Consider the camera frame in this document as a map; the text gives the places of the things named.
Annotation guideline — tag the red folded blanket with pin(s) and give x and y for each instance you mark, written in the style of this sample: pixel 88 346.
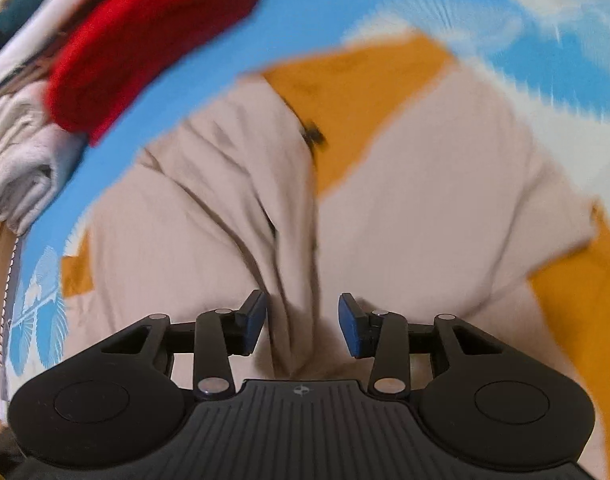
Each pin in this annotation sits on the red folded blanket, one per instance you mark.
pixel 150 35

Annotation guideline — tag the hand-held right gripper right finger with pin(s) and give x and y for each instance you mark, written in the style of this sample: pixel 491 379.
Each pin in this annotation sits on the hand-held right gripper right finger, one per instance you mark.
pixel 352 327

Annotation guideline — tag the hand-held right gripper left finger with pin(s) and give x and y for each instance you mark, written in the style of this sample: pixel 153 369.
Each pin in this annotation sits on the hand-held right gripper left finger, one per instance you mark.
pixel 255 320

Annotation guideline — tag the white folded fleece blanket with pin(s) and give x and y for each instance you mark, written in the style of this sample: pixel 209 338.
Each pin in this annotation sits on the white folded fleece blanket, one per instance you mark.
pixel 20 160

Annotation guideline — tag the teal shark plush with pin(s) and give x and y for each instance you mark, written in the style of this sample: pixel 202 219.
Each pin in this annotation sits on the teal shark plush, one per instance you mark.
pixel 15 12

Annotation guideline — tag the beige and yellow hooded jacket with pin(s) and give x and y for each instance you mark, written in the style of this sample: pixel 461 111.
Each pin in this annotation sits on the beige and yellow hooded jacket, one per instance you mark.
pixel 435 185

